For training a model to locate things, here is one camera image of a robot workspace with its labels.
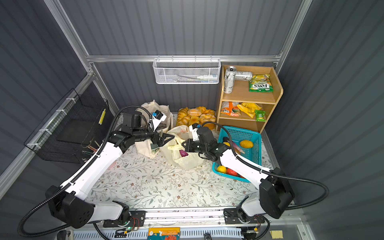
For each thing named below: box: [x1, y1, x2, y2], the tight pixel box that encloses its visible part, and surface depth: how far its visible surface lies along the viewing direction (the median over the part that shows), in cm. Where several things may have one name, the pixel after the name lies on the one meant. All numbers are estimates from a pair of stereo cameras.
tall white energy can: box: [224, 66, 237, 94], surface depth 80 cm
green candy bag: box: [248, 74, 274, 93], surface depth 91 cm
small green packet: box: [255, 109, 267, 122], surface depth 96 cm
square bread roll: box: [188, 116, 201, 126], surface depth 113 cm
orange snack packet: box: [220, 101, 241, 117], surface depth 98 cm
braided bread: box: [176, 107, 191, 127], surface depth 116 cm
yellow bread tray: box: [176, 106, 217, 130], surface depth 114 cm
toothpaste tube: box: [196, 74, 218, 80], surface depth 93 cm
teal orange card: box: [147, 227, 181, 240], surface depth 71 cm
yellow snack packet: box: [236, 102, 262, 118], surface depth 99 cm
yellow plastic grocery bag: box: [159, 125, 204, 170], surface depth 81 cm
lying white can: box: [234, 71, 253, 81], surface depth 93 cm
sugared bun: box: [187, 108, 202, 117], surface depth 114 cm
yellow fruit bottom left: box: [217, 165, 227, 174], surface depth 87 cm
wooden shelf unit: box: [216, 64, 284, 134], surface depth 93 cm
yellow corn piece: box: [240, 139, 254, 149], surface depth 98 cm
